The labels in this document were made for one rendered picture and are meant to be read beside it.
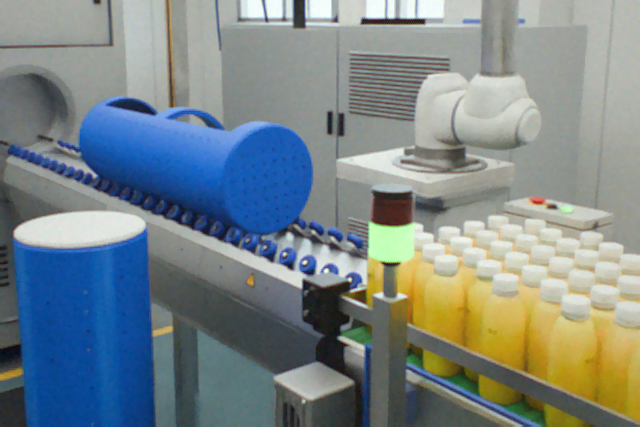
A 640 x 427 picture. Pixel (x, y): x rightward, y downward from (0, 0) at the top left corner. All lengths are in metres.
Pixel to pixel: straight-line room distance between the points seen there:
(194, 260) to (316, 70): 2.28
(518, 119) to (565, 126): 1.52
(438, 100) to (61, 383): 1.28
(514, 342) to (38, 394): 1.06
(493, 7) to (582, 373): 1.26
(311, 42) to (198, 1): 3.35
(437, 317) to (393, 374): 0.20
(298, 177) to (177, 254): 0.41
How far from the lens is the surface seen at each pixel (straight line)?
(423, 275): 1.42
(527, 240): 1.51
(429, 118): 2.39
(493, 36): 2.26
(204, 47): 7.51
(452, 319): 1.37
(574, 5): 4.75
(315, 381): 1.47
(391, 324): 1.17
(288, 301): 1.80
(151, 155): 2.24
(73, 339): 1.80
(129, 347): 1.84
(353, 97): 4.03
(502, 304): 1.28
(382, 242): 1.12
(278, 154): 2.01
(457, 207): 2.37
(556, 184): 3.76
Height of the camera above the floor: 1.50
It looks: 12 degrees down
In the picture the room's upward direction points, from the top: straight up
